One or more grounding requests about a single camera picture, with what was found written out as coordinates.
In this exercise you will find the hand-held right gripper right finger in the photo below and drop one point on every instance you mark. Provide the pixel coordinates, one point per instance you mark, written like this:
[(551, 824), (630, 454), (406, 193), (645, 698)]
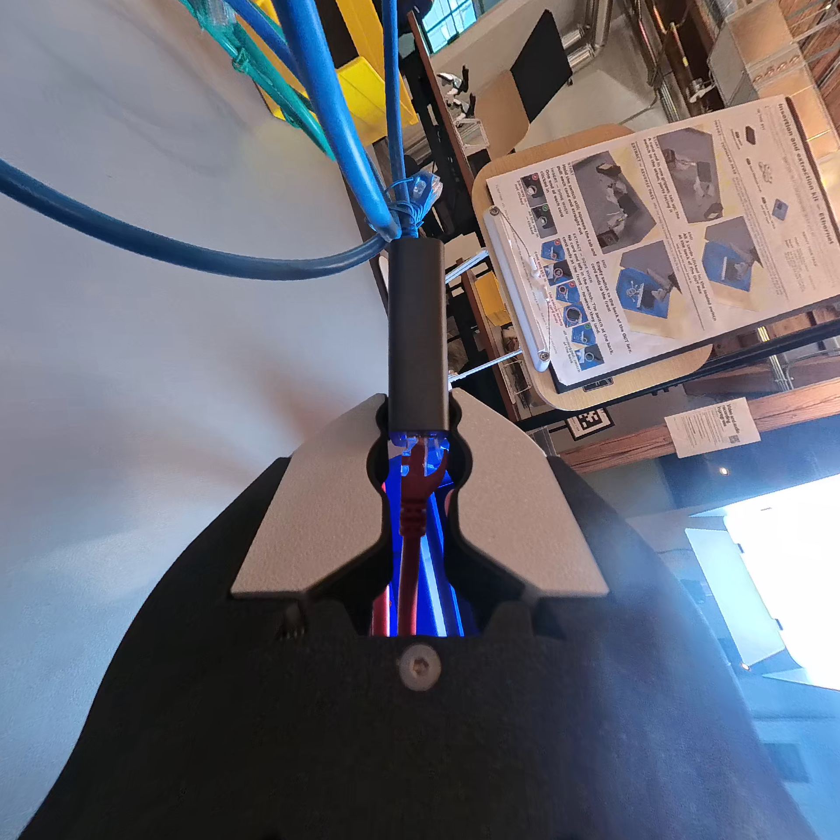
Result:
[(525, 512)]

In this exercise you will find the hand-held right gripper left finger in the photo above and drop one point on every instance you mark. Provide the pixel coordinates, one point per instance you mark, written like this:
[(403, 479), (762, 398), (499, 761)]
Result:
[(308, 512)]

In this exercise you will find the blue plastic bin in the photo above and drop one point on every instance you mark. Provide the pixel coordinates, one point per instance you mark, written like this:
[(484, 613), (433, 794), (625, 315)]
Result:
[(446, 590)]

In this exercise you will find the black ethernet coupler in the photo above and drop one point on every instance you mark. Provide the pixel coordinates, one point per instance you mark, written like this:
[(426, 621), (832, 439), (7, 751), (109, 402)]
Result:
[(418, 328)]

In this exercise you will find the yellow plastic bin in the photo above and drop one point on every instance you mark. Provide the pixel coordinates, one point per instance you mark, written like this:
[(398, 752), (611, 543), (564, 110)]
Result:
[(374, 92)]

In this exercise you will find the fiducial marker tag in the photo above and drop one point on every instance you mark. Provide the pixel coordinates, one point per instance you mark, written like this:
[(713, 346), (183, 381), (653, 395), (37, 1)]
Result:
[(589, 423)]

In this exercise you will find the wooden beam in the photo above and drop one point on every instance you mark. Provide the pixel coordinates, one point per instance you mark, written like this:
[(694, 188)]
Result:
[(623, 453)]

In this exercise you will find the white paper notice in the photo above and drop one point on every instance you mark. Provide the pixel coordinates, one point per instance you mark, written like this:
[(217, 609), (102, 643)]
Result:
[(712, 426)]

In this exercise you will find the white document stand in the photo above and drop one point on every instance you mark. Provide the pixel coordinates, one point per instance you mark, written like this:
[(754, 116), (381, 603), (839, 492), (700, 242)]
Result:
[(518, 289)]

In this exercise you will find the bright light panel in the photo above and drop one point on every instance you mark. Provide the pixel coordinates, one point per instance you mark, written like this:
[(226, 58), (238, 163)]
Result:
[(787, 577)]

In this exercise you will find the printed instruction sheet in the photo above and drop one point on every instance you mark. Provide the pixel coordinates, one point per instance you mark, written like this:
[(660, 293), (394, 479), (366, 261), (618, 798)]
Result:
[(656, 262)]

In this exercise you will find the wooden and black chair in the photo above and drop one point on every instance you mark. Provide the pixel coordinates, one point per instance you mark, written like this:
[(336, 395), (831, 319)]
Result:
[(541, 65)]

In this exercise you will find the window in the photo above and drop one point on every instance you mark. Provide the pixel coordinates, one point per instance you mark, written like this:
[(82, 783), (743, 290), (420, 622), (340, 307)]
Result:
[(446, 23)]

